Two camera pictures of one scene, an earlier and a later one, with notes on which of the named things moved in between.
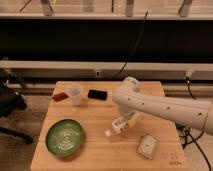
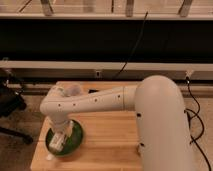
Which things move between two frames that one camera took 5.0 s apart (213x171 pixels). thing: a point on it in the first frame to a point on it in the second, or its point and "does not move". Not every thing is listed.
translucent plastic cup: (74, 92) does not move
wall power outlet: (98, 74) does not move
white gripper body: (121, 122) to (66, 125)
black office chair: (11, 101) does not move
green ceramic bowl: (64, 138) does not move
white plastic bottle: (120, 125) to (57, 141)
